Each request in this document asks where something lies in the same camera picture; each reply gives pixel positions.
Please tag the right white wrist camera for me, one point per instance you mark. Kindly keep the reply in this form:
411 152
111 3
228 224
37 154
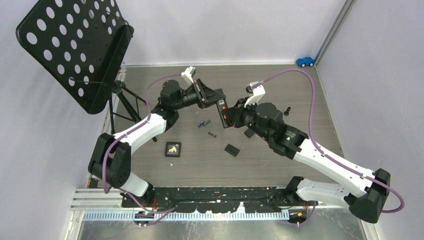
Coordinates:
255 92

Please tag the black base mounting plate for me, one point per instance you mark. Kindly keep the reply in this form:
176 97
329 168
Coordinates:
216 200

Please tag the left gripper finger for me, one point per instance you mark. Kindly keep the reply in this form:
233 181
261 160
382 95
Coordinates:
209 91
215 99

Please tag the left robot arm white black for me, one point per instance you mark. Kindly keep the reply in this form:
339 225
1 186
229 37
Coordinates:
111 157

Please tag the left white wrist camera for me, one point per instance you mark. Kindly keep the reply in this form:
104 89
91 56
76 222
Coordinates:
188 74

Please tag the small black knob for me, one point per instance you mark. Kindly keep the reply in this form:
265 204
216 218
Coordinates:
287 111

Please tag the black battery cover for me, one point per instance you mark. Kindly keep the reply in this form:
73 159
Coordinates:
232 150

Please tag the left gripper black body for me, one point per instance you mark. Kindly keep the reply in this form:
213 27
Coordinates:
202 102

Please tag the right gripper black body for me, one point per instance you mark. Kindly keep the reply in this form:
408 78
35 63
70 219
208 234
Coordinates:
243 114

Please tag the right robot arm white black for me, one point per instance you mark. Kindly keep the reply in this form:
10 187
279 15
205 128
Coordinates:
357 189

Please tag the small black square tray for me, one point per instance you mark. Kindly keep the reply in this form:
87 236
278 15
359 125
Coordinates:
173 149

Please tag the black perforated music stand tray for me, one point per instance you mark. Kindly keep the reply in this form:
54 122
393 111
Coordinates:
81 43

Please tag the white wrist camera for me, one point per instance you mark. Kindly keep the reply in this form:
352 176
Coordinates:
255 92
188 74

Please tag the blue toy car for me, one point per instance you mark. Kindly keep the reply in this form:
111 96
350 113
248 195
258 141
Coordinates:
305 62

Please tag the black remote plain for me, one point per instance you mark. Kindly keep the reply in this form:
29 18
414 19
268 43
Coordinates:
249 133

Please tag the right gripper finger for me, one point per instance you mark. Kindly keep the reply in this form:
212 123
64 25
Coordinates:
241 102
229 118

